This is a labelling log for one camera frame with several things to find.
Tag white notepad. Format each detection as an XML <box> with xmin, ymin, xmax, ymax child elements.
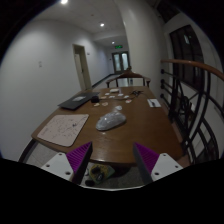
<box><xmin>147</xmin><ymin>98</ymin><xmax>162</xmax><ymax>109</ymax></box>

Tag glass double door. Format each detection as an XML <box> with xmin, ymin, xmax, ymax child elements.
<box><xmin>111</xmin><ymin>51</ymin><xmax>131</xmax><ymax>75</ymax></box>

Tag black closed laptop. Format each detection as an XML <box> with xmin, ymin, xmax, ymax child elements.
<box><xmin>57</xmin><ymin>91</ymin><xmax>101</xmax><ymax>111</ymax></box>

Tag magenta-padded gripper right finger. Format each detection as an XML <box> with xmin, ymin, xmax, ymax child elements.
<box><xmin>132</xmin><ymin>142</ymin><xmax>184</xmax><ymax>186</ymax></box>

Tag beige side door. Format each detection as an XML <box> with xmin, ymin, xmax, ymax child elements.
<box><xmin>72</xmin><ymin>43</ymin><xmax>93</xmax><ymax>92</ymax></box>

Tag ceiling lights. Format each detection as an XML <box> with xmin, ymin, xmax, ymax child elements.
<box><xmin>59</xmin><ymin>0</ymin><xmax>116</xmax><ymax>45</ymax></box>

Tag black cable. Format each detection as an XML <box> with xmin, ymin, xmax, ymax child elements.
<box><xmin>114</xmin><ymin>89</ymin><xmax>145</xmax><ymax>101</ymax></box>

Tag black railing with wooden handrail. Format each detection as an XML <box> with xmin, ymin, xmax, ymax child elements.
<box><xmin>159</xmin><ymin>58</ymin><xmax>224</xmax><ymax>165</ymax></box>

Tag brown wooden chair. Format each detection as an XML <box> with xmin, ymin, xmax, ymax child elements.
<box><xmin>105</xmin><ymin>69</ymin><xmax>152</xmax><ymax>89</ymax></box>

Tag dark window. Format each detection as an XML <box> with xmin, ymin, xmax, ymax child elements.
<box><xmin>168</xmin><ymin>24</ymin><xmax>206</xmax><ymax>92</ymax></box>

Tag white printed mouse pad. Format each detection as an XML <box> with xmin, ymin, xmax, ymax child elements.
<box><xmin>36</xmin><ymin>114</ymin><xmax>90</xmax><ymax>148</ymax></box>

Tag clear plastic computer mouse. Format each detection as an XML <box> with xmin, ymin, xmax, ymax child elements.
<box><xmin>95</xmin><ymin>111</ymin><xmax>128</xmax><ymax>132</ymax></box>

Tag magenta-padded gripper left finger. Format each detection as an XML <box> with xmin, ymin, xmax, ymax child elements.
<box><xmin>40</xmin><ymin>141</ymin><xmax>94</xmax><ymax>186</ymax></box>

